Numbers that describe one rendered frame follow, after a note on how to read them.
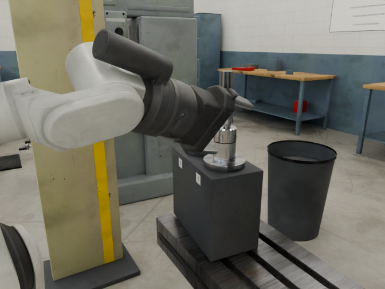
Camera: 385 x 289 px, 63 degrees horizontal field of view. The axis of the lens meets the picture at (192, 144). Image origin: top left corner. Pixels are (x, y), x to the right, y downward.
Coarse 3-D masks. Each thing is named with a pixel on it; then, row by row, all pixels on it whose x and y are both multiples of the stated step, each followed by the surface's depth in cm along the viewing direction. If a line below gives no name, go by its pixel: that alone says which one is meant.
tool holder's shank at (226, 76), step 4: (224, 72) 61; (228, 72) 61; (232, 72) 61; (224, 76) 61; (228, 76) 61; (232, 76) 61; (224, 80) 61; (228, 80) 61; (232, 80) 61; (224, 84) 61; (228, 84) 61; (232, 84) 62; (228, 88) 62; (232, 88) 62; (232, 116) 64; (228, 120) 63; (232, 120) 64; (224, 124) 64; (228, 124) 64
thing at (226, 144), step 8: (216, 136) 64; (224, 136) 63; (232, 136) 63; (216, 144) 65; (224, 144) 64; (232, 144) 64; (224, 152) 64; (232, 152) 64; (216, 160) 65; (224, 160) 65; (232, 160) 65
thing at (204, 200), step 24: (192, 168) 68; (216, 168) 63; (240, 168) 64; (192, 192) 70; (216, 192) 61; (240, 192) 63; (192, 216) 71; (216, 216) 63; (240, 216) 65; (216, 240) 64; (240, 240) 67
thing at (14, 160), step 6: (6, 156) 393; (12, 156) 393; (18, 156) 393; (0, 162) 372; (6, 162) 372; (12, 162) 372; (18, 162) 372; (0, 168) 355; (6, 168) 355; (12, 168) 357
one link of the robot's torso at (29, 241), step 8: (16, 224) 55; (24, 232) 52; (24, 240) 51; (32, 240) 52; (32, 248) 51; (32, 256) 51; (40, 256) 53; (32, 264) 51; (40, 264) 52; (40, 272) 52; (40, 280) 52; (32, 288) 54; (40, 288) 53
